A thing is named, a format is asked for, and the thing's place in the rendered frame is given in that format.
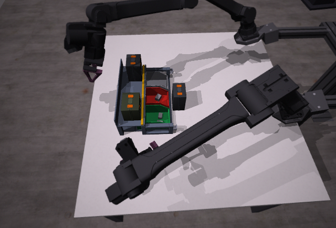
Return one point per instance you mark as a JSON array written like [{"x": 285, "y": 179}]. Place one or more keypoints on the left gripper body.
[{"x": 147, "y": 150}]

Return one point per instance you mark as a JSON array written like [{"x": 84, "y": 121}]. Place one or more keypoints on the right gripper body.
[{"x": 98, "y": 59}]

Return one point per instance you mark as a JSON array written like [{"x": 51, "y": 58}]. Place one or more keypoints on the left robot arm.
[{"x": 256, "y": 97}]

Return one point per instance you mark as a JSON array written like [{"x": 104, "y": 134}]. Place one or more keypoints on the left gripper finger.
[{"x": 153, "y": 144}]

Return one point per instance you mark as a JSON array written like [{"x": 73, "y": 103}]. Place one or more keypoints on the dark grey metal rack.
[{"x": 124, "y": 85}]

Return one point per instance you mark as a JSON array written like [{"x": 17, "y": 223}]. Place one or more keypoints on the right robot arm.
[{"x": 78, "y": 34}]

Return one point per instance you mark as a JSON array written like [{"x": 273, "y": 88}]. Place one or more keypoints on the red open bin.
[{"x": 151, "y": 94}]

